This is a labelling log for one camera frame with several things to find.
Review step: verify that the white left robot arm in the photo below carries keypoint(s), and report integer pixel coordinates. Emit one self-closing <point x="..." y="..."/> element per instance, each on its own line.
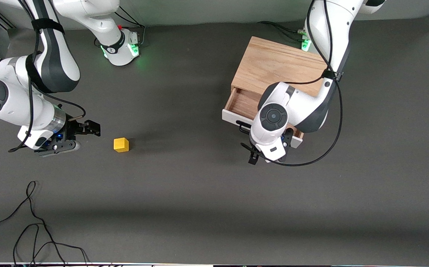
<point x="296" y="107"/>

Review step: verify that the white-fronted wooden drawer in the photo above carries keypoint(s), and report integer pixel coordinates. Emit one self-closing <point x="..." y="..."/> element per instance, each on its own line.
<point x="242" y="105"/>

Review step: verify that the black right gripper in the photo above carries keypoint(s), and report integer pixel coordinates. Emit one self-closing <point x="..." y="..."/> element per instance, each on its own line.
<point x="74" y="129"/>

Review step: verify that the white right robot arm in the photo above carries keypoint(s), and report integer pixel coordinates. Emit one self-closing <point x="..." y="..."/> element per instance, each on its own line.
<point x="51" y="63"/>

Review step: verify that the wooden drawer cabinet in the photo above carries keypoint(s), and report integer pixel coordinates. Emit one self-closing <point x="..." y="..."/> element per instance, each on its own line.
<point x="273" y="63"/>

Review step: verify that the yellow wooden cube block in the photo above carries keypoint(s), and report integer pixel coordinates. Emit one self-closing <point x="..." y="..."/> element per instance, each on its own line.
<point x="121" y="144"/>

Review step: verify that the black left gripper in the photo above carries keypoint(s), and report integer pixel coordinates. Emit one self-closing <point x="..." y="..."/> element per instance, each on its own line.
<point x="253" y="160"/>

